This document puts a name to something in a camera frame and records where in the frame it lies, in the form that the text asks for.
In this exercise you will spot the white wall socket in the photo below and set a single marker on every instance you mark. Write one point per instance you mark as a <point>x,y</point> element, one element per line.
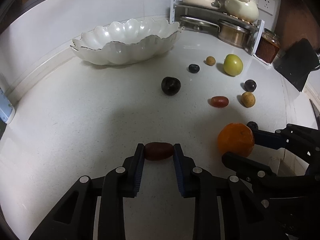
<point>267,6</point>

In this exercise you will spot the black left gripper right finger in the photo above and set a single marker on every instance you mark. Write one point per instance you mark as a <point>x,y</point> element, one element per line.
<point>192,180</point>

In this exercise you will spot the orange mandarin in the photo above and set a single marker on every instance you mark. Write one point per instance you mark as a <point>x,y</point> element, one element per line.
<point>236,138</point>

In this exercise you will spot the white blue lotion bottle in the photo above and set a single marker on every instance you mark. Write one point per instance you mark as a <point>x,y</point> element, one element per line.
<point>7,110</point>

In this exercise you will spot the small brown longan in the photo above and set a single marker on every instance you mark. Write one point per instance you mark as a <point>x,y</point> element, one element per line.
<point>210,60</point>

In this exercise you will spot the white scalloped porcelain bowl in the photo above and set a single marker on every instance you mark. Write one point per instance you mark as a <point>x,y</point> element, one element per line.
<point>127,43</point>

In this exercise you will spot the dark plum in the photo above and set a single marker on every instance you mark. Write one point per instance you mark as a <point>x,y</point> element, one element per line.
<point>170,86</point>

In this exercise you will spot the white metal kitchen rack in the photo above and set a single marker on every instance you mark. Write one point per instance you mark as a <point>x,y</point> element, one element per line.
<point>177,9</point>

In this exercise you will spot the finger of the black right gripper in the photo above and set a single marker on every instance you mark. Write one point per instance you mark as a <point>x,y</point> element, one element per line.
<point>251,171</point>
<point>275,140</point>

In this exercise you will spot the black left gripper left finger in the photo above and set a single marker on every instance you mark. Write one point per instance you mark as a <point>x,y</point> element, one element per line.
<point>125,180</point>

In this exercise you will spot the green apple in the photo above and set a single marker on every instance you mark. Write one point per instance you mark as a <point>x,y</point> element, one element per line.
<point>233,65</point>

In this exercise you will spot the glass jar red sauce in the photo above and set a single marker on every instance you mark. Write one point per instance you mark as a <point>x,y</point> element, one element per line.
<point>268,46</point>

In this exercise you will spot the dark red jujube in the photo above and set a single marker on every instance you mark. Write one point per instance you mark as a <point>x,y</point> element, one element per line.
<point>156,151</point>

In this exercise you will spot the black cutting board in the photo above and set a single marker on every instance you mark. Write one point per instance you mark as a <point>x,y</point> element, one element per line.
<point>297,63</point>

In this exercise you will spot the red cherry tomato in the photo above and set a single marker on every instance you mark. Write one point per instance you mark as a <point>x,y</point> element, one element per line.
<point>219,101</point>

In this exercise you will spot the steel pan lid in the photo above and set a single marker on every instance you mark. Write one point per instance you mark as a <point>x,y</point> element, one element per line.
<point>199,25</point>

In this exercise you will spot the dark purple grape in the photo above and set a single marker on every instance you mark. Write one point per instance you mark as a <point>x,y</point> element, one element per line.
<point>250,86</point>

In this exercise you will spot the cream teapot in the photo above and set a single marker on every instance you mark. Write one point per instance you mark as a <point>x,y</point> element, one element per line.
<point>246,10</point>

